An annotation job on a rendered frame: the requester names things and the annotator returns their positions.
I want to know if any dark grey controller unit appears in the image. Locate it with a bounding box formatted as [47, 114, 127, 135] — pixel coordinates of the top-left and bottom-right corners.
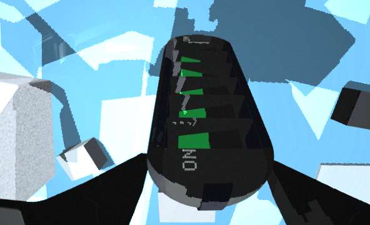
[146, 34, 274, 211]

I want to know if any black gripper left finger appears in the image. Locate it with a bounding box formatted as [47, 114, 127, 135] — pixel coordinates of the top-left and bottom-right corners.
[0, 153, 148, 225]

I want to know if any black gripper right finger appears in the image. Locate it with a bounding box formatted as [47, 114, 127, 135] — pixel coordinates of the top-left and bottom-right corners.
[267, 160, 370, 225]

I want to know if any black rectangular block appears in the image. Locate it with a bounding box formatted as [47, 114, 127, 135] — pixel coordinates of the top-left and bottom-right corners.
[330, 87, 370, 130]

